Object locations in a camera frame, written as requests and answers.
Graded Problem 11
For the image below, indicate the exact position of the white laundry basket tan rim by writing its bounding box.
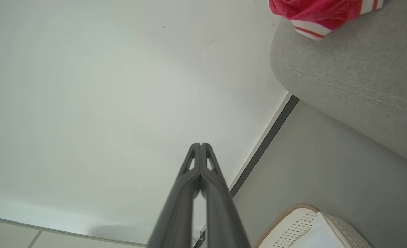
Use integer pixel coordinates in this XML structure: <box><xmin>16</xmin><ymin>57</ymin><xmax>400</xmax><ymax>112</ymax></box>
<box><xmin>253</xmin><ymin>203</ymin><xmax>373</xmax><ymax>248</ymax></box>

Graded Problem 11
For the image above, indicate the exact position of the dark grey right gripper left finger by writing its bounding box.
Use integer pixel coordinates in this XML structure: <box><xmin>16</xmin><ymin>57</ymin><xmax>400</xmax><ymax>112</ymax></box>
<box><xmin>147</xmin><ymin>143</ymin><xmax>201</xmax><ymax>248</ymax></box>

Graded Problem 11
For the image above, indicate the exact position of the grey fabric sofa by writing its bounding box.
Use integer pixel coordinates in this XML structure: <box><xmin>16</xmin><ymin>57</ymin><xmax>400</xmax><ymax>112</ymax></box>
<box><xmin>270</xmin><ymin>0</ymin><xmax>407</xmax><ymax>169</ymax></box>

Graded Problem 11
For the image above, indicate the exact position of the red and white sports jersey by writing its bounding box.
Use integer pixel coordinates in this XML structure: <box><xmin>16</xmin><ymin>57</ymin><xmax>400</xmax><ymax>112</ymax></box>
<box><xmin>268</xmin><ymin>0</ymin><xmax>385</xmax><ymax>41</ymax></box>

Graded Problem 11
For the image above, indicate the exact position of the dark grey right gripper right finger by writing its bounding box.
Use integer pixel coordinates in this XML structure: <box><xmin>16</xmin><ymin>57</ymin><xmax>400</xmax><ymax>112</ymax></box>
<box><xmin>201</xmin><ymin>143</ymin><xmax>252</xmax><ymax>248</ymax></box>

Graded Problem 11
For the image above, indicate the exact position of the black and white baseboard strip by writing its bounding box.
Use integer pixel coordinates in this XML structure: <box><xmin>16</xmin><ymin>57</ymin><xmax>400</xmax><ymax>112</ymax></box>
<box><xmin>192</xmin><ymin>91</ymin><xmax>300</xmax><ymax>248</ymax></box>

